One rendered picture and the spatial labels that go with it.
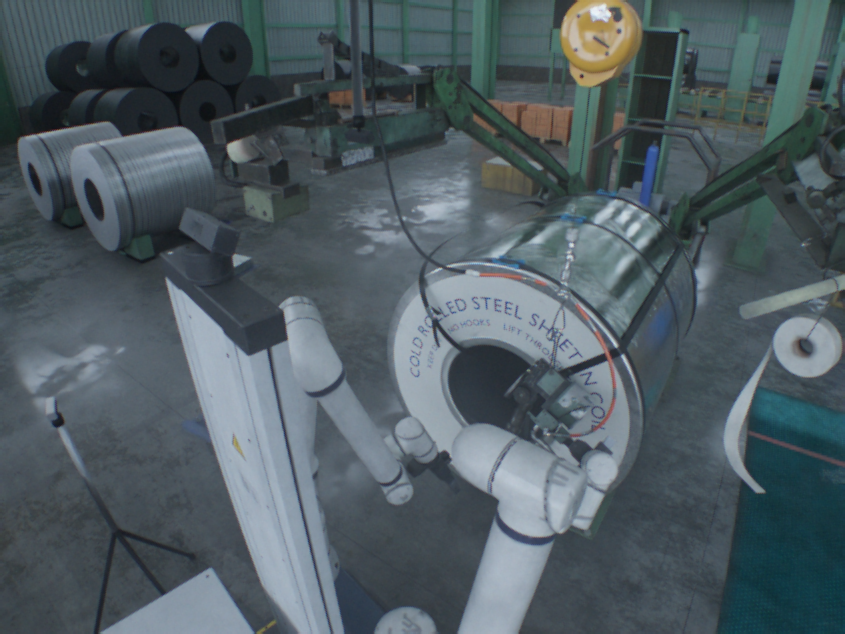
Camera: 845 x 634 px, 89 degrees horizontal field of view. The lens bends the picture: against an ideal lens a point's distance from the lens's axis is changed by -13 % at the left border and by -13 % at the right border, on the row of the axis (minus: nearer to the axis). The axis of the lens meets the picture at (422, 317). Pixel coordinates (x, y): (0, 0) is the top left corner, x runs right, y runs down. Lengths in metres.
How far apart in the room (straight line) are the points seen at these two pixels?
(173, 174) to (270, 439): 5.54
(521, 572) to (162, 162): 5.73
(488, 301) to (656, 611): 1.56
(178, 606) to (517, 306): 1.43
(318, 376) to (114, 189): 4.88
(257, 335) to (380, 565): 1.94
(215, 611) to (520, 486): 0.92
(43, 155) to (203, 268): 7.43
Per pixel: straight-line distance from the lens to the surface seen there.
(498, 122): 2.60
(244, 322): 0.63
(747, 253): 6.39
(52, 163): 8.09
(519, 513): 0.90
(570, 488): 0.86
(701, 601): 2.66
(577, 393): 1.77
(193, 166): 6.29
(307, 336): 1.20
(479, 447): 0.90
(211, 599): 1.51
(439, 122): 2.28
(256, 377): 0.66
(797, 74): 6.10
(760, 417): 3.84
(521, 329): 1.87
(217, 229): 0.69
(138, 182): 5.98
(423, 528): 2.59
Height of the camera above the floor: 2.08
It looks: 29 degrees down
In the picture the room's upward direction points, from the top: straight up
